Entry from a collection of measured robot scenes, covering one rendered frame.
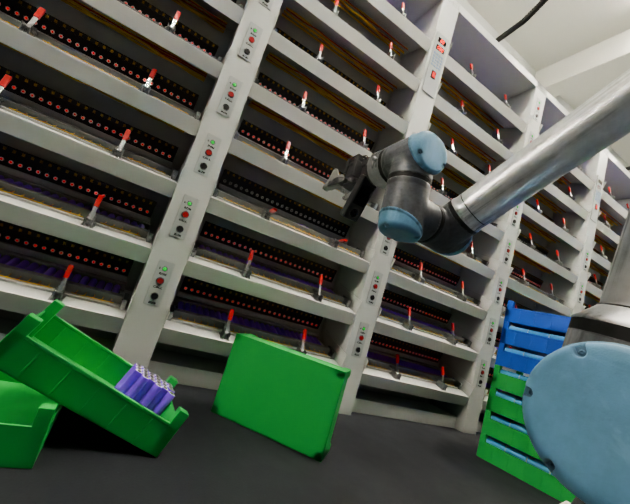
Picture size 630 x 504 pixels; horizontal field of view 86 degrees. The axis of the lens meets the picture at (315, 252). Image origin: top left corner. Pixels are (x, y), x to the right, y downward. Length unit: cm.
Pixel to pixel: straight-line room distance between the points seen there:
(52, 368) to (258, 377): 44
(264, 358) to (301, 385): 11
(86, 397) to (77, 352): 20
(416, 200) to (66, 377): 66
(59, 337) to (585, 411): 84
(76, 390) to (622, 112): 96
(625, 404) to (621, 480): 6
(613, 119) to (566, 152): 7
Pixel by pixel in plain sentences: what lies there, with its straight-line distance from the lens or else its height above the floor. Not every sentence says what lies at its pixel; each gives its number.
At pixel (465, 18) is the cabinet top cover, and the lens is 194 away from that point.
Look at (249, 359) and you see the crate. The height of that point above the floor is 15.
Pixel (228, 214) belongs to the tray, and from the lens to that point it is 106.
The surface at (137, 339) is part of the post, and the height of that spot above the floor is 11.
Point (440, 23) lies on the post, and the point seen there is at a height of 160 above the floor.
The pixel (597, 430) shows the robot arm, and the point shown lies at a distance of 43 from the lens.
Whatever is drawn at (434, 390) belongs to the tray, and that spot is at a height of 15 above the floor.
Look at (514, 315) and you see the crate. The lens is 146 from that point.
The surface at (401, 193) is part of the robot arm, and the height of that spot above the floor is 58.
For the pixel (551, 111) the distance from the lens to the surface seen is 241.
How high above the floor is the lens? 32
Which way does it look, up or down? 9 degrees up
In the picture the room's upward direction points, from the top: 17 degrees clockwise
